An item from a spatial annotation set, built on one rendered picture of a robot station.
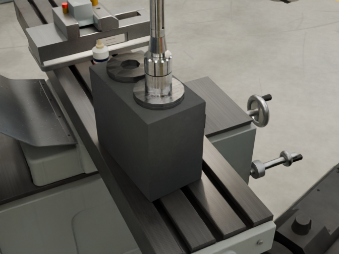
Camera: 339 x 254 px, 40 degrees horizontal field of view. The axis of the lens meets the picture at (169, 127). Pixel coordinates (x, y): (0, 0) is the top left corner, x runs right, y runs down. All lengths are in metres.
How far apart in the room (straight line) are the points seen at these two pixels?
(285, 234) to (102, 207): 0.50
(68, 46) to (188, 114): 0.57
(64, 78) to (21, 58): 2.07
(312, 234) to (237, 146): 0.34
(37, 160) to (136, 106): 0.44
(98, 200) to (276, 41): 2.38
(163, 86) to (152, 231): 0.25
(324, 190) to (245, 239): 0.63
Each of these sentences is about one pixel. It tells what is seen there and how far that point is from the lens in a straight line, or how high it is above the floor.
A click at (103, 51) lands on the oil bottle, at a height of 1.01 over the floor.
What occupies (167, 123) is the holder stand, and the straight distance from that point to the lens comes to 0.78.
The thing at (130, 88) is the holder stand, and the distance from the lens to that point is 0.84.
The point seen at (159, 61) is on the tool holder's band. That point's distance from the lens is 0.76.
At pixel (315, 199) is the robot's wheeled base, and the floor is 0.59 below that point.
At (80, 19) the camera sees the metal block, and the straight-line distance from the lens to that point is 1.30.
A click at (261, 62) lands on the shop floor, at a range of 3.16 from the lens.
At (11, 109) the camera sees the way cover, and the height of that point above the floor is 0.90.
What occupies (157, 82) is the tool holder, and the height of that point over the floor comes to 1.16.
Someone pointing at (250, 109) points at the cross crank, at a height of 0.61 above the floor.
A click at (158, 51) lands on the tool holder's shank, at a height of 1.21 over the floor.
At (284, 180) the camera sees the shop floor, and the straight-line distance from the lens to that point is 2.30.
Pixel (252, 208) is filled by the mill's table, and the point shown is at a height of 0.93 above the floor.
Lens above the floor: 1.58
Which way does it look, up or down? 38 degrees down
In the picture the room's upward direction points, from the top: straight up
